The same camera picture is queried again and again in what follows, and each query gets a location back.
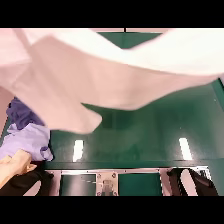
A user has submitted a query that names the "silver frame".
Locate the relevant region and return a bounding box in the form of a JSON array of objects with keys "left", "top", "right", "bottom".
[{"left": 23, "top": 166, "right": 213, "bottom": 197}]

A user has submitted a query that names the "peach garment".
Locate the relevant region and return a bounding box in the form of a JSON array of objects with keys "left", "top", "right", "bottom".
[{"left": 0, "top": 149, "right": 38, "bottom": 190}]

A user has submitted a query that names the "pale pink shirt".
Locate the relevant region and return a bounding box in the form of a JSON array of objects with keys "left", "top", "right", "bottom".
[{"left": 0, "top": 28, "right": 224, "bottom": 135}]

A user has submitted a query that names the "dark purple garment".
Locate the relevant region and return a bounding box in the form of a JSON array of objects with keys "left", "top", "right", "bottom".
[{"left": 5, "top": 96, "right": 46, "bottom": 131}]

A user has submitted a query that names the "lilac garment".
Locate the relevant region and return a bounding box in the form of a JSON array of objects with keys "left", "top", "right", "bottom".
[{"left": 0, "top": 122, "right": 54, "bottom": 162}]

